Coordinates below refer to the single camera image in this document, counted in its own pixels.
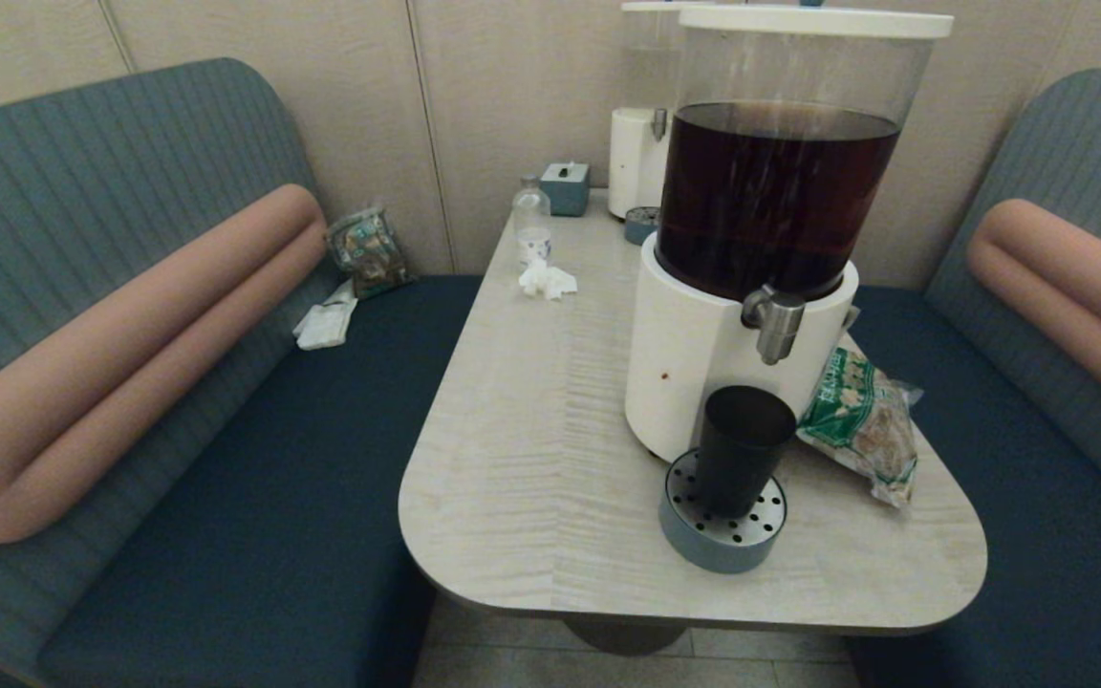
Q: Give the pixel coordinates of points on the green snack bag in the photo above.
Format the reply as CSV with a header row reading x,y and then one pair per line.
x,y
856,420

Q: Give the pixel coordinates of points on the round perforated drip tray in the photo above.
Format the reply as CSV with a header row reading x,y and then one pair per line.
x,y
718,549

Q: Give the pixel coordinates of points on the blue-grey tissue box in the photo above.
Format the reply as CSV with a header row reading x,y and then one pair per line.
x,y
565,191

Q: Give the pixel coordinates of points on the small round drip tray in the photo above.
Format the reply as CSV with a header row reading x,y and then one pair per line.
x,y
641,227

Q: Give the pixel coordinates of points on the teal bench sofa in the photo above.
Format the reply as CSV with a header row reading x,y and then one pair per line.
x,y
1067,573
273,497

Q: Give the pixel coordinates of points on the black plastic cup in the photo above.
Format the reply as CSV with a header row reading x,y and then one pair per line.
x,y
742,449

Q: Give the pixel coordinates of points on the clear dark snack bag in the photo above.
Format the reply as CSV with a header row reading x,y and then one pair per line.
x,y
369,253

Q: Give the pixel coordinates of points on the small silver dispenser tap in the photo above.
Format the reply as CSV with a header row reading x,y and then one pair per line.
x,y
659,124

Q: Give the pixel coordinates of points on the empty white drink dispenser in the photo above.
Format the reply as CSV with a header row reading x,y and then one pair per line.
x,y
632,162

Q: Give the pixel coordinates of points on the crumpled white tissue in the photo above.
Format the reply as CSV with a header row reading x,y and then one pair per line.
x,y
547,281

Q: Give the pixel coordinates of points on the clear plastic bottle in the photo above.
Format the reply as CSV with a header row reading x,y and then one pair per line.
x,y
532,225

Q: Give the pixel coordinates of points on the large dark tea dispenser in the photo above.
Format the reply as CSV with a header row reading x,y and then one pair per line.
x,y
703,334

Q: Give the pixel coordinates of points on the pink bolster cushion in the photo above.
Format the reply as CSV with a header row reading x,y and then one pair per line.
x,y
1067,287
130,363

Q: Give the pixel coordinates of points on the white napkin pack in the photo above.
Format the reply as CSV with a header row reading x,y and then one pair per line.
x,y
326,325

